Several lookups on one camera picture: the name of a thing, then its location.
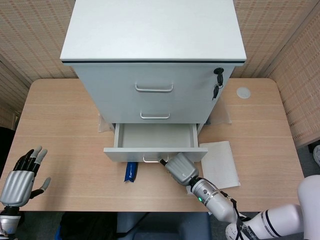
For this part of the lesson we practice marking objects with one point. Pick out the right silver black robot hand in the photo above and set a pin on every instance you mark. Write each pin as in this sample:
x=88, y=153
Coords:
x=182, y=168

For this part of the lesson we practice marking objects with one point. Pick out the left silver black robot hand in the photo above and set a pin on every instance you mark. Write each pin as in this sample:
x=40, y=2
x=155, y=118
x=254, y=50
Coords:
x=16, y=185

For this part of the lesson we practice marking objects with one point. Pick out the shallow white drawer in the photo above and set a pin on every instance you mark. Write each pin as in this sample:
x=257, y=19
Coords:
x=130, y=153

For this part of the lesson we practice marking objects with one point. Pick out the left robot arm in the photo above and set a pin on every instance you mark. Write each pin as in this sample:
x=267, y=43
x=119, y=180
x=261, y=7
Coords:
x=8, y=220

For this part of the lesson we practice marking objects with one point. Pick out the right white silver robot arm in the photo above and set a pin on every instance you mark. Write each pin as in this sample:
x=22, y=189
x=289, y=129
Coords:
x=220, y=203

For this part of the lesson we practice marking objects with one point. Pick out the middle-sized white drawer front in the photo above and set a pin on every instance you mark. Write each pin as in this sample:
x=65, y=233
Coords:
x=120, y=112

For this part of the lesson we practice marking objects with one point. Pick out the large white drawer front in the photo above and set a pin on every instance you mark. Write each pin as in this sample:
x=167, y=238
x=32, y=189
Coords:
x=112, y=82

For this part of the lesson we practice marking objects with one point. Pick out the white filing cabinet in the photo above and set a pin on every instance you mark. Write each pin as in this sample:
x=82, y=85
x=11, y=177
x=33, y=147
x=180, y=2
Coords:
x=152, y=32

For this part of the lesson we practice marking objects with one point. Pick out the white paper sheet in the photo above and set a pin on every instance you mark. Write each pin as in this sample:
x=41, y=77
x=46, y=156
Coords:
x=220, y=162

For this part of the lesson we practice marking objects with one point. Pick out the blue snack packet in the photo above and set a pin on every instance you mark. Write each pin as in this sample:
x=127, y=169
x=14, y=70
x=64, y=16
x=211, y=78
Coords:
x=130, y=172

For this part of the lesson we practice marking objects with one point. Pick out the black hanging key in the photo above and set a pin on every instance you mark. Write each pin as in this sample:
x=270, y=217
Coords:
x=215, y=92

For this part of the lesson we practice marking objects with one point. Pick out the black key in lock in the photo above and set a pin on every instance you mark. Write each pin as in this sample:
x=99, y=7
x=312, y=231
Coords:
x=219, y=76

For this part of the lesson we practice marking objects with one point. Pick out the white shoe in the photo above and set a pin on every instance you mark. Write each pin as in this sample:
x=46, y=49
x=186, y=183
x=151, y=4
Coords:
x=317, y=155

